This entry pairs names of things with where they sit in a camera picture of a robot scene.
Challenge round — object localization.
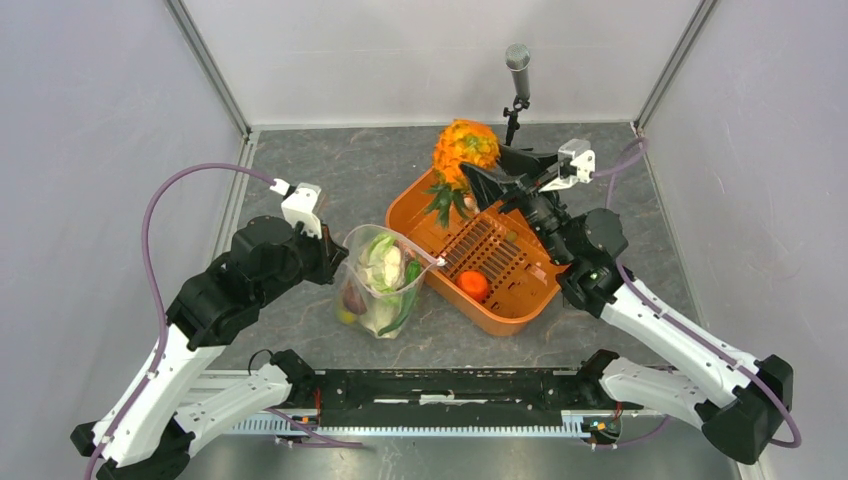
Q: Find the green toy cucumber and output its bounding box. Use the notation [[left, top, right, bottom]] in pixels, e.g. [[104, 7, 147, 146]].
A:
[[378, 260, 423, 337]]

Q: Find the clear dotted zip top bag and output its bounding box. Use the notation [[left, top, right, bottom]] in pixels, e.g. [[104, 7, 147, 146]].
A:
[[334, 224, 446, 339]]

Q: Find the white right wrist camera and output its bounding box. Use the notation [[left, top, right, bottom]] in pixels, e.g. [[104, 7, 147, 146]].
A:
[[540, 139, 596, 192]]

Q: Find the grey microphone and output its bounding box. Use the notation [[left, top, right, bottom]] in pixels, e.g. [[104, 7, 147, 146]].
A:
[[505, 43, 531, 101]]

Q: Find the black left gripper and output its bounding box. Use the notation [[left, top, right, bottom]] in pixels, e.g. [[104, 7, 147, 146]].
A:
[[258, 215, 350, 306]]

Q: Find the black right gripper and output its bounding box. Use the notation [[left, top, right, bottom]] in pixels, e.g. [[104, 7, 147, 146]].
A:
[[461, 145, 574, 267]]

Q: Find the small beige toy piece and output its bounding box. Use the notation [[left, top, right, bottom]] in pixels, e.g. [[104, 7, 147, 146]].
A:
[[463, 194, 481, 216]]

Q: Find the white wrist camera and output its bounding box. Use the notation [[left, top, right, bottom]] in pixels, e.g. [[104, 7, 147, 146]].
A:
[[540, 139, 596, 192], [270, 178, 324, 239]]

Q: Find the yellow green toy mango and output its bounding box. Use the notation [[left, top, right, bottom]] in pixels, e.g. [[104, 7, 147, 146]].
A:
[[336, 308, 358, 325]]

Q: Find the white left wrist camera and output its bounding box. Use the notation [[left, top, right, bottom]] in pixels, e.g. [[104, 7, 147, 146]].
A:
[[270, 178, 324, 239]]

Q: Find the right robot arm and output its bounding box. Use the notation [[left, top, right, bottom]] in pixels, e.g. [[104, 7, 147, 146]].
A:
[[460, 139, 801, 465]]

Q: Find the dark red toy fruit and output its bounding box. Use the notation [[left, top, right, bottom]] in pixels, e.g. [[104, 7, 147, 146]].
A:
[[342, 284, 368, 316]]

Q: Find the orange plastic basket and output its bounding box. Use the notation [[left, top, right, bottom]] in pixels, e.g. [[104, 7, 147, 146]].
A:
[[385, 170, 565, 336]]

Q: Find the green toy lettuce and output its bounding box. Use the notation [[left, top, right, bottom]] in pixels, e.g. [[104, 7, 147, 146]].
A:
[[358, 297, 405, 339]]

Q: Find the orange toy pineapple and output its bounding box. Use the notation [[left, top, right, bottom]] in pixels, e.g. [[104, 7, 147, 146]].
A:
[[425, 119, 500, 229]]

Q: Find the orange toy carrot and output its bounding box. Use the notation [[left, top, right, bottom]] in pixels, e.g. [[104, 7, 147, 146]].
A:
[[456, 270, 490, 303]]

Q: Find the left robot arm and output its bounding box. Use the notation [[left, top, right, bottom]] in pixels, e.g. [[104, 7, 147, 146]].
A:
[[71, 216, 349, 479]]

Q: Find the white toy cabbage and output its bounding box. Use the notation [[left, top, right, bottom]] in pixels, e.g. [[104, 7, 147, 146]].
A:
[[356, 233, 405, 293]]

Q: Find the black microphone tripod stand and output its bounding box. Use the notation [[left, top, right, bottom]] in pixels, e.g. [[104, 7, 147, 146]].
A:
[[502, 96, 530, 146]]

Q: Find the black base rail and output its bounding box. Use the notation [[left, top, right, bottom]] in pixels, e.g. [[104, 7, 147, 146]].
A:
[[218, 365, 753, 442]]

